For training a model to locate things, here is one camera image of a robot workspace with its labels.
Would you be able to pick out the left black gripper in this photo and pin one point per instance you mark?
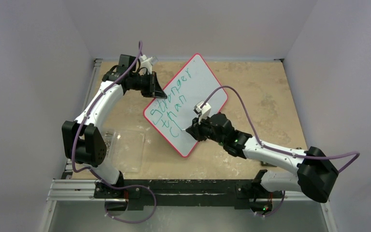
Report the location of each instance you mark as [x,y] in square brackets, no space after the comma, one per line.
[153,89]

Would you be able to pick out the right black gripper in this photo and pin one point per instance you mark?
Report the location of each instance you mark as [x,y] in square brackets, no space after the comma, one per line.
[200,130]

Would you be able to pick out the red-framed whiteboard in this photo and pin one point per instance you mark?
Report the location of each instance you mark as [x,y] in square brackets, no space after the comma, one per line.
[192,84]

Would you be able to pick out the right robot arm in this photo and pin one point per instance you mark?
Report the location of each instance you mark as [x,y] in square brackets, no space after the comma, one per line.
[307,171]

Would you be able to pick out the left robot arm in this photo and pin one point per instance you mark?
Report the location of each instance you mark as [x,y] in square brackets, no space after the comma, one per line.
[82,138]

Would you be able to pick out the clear plastic screw box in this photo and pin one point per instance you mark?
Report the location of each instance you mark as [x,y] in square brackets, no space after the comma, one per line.
[125,149]

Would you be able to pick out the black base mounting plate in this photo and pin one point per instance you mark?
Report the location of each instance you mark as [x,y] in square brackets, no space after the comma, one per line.
[236,193]

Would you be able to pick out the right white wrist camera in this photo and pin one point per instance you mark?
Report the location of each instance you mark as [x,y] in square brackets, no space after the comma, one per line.
[202,110]

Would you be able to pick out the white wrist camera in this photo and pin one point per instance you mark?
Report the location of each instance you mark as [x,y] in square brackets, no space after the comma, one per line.
[146,64]
[202,110]

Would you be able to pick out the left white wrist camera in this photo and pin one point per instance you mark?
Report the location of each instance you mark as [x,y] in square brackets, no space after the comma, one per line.
[146,64]

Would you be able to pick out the grey metal crank handle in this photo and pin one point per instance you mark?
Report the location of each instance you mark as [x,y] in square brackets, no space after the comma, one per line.
[281,160]

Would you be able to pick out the aluminium frame rail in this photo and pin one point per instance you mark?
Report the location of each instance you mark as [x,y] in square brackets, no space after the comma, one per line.
[84,189]

